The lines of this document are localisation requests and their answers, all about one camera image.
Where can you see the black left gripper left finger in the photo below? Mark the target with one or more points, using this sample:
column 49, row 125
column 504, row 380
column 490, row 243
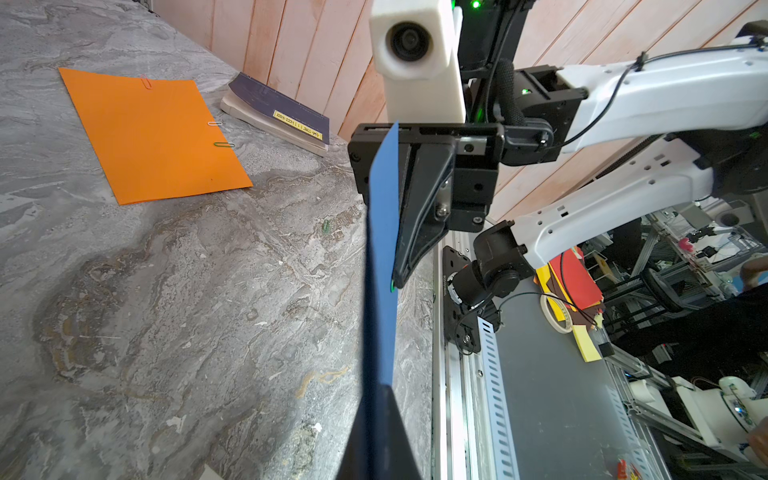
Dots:
column 359, row 460

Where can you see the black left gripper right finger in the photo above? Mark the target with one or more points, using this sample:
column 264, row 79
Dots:
column 398, row 459

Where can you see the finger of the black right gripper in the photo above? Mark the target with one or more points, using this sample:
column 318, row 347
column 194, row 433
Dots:
column 425, row 204

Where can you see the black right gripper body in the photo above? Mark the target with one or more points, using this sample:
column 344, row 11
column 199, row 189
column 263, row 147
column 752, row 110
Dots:
column 481, row 150

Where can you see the blue paper document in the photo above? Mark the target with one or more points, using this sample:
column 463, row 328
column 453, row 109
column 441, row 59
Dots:
column 380, row 304

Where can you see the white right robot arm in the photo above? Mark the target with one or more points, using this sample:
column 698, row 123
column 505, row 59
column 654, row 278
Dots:
column 691, row 123

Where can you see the masking tape roll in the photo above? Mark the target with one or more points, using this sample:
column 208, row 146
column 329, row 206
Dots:
column 556, row 313

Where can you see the dark purple book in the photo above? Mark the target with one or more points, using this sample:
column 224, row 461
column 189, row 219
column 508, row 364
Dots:
column 259, row 105

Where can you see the orange paper document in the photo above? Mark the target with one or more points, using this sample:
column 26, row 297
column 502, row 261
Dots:
column 153, row 144

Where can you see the pink paperclip on orange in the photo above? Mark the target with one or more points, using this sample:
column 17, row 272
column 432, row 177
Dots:
column 146, row 82

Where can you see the aluminium front rail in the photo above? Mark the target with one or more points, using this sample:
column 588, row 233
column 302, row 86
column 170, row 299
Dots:
column 471, row 428

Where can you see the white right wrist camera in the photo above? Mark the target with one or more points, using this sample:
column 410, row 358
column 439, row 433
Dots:
column 415, row 50

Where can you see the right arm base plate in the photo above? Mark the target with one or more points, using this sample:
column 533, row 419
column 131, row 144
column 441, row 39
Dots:
column 465, row 303

